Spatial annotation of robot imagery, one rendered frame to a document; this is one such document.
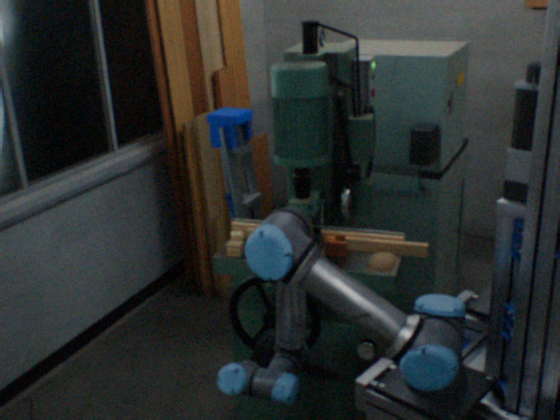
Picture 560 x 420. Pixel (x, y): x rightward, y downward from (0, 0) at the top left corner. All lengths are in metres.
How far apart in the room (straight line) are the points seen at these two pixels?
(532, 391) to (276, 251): 0.74
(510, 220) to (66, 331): 2.34
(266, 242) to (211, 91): 2.51
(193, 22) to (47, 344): 1.85
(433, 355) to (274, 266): 0.38
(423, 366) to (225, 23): 2.92
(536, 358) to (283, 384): 0.61
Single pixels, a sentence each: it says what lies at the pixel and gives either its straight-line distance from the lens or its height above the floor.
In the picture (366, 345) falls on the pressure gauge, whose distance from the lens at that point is 2.11.
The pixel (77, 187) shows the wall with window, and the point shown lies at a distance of 3.28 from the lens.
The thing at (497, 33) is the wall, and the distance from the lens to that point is 4.28.
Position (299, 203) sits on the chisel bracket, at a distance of 2.14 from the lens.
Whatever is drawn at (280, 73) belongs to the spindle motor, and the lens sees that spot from 2.01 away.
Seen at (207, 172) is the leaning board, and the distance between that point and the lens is 3.61.
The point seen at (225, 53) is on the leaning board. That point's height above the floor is 1.29.
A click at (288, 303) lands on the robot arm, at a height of 1.01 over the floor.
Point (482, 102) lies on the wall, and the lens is 4.35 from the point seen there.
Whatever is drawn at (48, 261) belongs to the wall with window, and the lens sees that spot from 3.22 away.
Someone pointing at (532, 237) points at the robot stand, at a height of 1.21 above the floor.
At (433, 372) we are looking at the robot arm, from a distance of 1.48.
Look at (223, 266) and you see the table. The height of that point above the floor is 0.87.
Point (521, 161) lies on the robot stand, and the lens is 1.65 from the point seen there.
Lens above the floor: 1.82
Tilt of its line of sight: 21 degrees down
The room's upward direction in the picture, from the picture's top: 2 degrees counter-clockwise
